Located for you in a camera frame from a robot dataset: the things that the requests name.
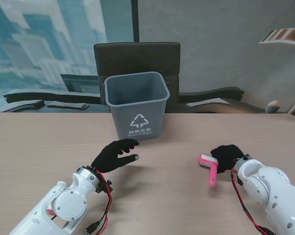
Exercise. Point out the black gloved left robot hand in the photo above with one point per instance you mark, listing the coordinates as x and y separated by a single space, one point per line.
108 157

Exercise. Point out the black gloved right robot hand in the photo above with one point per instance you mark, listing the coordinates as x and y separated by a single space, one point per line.
227 156

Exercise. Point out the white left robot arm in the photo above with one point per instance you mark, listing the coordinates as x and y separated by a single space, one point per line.
69 200

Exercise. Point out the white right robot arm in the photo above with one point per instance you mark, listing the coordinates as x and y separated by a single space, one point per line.
272 186

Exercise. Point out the grey plastic waste bin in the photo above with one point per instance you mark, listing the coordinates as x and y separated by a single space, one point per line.
137 117

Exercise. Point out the white paper sheet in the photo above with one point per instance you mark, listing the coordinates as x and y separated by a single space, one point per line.
207 102

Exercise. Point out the dark paper stack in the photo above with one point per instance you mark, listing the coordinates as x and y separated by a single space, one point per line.
66 106

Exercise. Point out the black curved desk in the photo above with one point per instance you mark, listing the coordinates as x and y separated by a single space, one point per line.
64 98

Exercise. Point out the small black desk object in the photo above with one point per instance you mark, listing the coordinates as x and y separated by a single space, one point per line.
37 104

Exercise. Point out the black office chair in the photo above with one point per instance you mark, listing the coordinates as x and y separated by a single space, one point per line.
137 58

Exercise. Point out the brown curved wooden board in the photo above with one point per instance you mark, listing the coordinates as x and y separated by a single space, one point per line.
284 36

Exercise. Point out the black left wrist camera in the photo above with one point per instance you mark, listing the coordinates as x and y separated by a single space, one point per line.
104 187

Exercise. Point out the black window post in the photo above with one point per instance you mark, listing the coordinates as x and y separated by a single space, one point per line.
135 20

